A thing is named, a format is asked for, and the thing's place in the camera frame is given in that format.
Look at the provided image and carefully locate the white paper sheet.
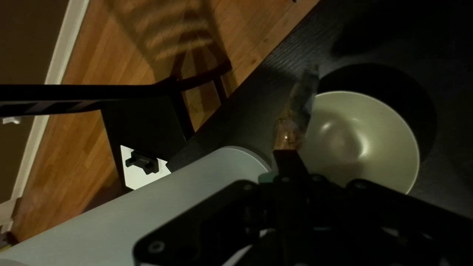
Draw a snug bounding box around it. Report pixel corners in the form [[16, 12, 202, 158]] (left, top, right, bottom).
[[118, 143, 172, 192]]

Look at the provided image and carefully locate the pale green ceramic bowl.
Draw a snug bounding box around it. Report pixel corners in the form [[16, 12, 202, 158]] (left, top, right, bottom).
[[294, 89, 421, 197]]

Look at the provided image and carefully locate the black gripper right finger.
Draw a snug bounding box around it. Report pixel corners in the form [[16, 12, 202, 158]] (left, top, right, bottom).
[[291, 148, 473, 266]]

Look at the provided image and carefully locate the small clear jar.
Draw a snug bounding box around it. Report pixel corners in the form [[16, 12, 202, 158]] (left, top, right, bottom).
[[270, 64, 320, 152]]

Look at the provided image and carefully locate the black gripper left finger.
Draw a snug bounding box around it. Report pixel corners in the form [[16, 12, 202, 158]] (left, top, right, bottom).
[[131, 148, 294, 266]]

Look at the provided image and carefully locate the black wooden chair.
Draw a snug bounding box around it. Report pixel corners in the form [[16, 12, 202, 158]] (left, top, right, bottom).
[[0, 58, 233, 192]]

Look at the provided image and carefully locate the small black object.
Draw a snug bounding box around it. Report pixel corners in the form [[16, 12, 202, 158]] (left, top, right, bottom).
[[124, 149, 162, 176]]

